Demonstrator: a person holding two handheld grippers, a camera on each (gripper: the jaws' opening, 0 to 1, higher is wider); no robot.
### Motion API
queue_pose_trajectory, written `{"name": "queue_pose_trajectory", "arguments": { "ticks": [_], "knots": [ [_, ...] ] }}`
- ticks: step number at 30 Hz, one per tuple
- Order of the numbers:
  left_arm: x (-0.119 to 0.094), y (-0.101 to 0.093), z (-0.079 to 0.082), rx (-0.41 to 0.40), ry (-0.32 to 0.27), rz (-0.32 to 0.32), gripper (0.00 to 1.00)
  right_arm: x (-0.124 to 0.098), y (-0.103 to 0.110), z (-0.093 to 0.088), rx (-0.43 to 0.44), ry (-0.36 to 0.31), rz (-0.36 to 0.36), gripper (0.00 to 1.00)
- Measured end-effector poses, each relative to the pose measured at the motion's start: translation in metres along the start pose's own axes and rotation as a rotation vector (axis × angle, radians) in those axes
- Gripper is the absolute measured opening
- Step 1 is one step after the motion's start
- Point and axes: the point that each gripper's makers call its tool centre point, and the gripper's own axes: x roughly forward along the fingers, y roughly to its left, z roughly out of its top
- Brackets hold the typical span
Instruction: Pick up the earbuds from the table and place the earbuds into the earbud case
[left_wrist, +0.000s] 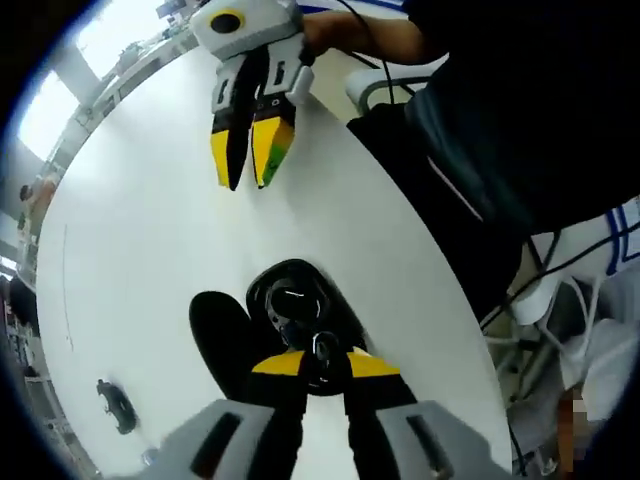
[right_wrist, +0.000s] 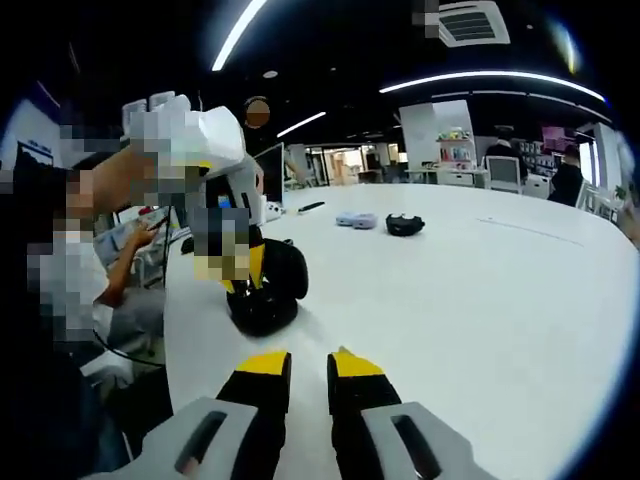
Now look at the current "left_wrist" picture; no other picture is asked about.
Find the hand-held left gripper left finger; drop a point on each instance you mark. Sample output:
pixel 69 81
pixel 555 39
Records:
pixel 260 425

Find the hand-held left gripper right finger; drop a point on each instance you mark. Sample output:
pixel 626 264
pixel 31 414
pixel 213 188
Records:
pixel 380 415

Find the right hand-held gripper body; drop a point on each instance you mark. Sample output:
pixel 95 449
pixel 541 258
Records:
pixel 260 25

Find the black oval earbud case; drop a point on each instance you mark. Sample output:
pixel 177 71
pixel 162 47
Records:
pixel 220 330

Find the black googly-eyed earbud case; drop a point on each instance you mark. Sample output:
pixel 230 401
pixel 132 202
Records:
pixel 117 407

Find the person's right hand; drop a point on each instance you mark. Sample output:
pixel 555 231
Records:
pixel 330 32

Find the grey office chair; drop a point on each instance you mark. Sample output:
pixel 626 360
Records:
pixel 365 85

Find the white cloth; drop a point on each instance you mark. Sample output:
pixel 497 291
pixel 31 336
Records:
pixel 605 365

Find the person's dark shirt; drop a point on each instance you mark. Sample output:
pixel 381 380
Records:
pixel 525 100

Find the blue white wall poster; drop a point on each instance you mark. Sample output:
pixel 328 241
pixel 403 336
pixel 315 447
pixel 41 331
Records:
pixel 622 235

